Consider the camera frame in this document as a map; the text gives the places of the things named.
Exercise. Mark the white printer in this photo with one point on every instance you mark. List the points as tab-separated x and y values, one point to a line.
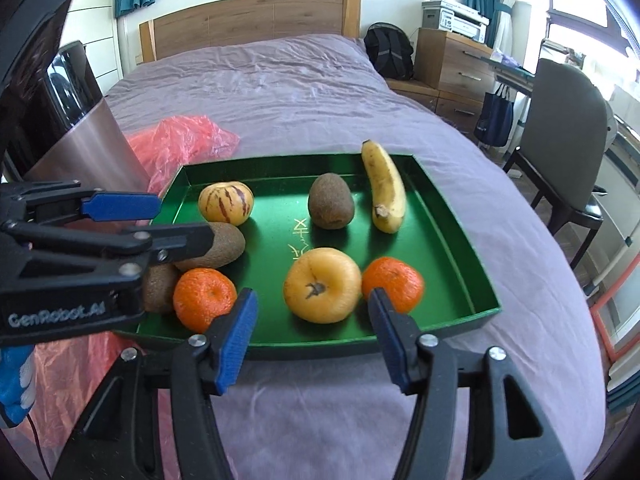
450	20

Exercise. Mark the purple bed sheet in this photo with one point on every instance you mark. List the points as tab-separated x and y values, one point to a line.
300	85

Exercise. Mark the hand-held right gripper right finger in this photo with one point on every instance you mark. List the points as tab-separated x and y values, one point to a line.
392	345

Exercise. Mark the green tray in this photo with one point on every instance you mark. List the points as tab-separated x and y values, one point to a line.
280	200

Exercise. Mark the black backpack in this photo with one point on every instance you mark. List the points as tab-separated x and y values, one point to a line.
387	52

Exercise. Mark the glass desk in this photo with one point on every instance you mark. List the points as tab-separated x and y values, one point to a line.
510	72

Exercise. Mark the black glossy object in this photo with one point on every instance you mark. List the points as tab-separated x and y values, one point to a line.
35	60

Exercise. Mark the striped yellow pepino melon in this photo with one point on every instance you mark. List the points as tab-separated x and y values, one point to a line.
225	202

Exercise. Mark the person's left hand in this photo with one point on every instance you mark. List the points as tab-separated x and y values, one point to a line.
15	390

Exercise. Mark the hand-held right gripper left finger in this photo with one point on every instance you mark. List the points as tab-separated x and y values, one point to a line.
235	345

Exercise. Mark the pink plastic bag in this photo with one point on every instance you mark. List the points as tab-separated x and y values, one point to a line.
185	135

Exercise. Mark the grey chair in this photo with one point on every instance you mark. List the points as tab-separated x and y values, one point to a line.
560	120

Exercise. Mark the wooden drawer cabinet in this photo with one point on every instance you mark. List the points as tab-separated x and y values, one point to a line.
450	65

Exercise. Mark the white wardrobe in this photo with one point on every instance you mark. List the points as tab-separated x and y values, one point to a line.
95	35

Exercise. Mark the dark blue tote bag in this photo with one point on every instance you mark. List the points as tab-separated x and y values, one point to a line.
492	120

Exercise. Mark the large brown kiwi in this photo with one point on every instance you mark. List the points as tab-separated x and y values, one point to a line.
330	200

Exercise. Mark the orange mandarin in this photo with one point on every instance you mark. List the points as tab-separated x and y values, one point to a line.
395	280
202	300

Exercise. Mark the yellow banana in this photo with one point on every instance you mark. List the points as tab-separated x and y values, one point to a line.
385	185

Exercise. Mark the yellow orange with stem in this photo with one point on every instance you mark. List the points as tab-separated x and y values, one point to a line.
320	285

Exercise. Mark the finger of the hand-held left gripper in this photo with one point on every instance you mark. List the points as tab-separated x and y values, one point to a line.
125	206
185	240

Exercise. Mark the orange framed panel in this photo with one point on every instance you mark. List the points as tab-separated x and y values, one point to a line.
625	320

